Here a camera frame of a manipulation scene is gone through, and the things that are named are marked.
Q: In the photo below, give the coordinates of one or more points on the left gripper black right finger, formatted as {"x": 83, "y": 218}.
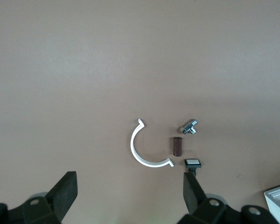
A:
{"x": 193, "y": 193}

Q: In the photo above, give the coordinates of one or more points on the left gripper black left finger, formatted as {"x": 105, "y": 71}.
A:
{"x": 63, "y": 191}

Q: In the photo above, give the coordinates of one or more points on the white drawer cabinet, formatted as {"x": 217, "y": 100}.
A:
{"x": 277, "y": 205}

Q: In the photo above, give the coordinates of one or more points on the black square push button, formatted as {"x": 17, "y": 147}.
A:
{"x": 192, "y": 162}

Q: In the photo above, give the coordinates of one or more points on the chrome valve fitting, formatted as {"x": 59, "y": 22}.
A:
{"x": 189, "y": 126}

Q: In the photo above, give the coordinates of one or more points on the brown cylinder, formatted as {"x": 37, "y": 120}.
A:
{"x": 176, "y": 146}

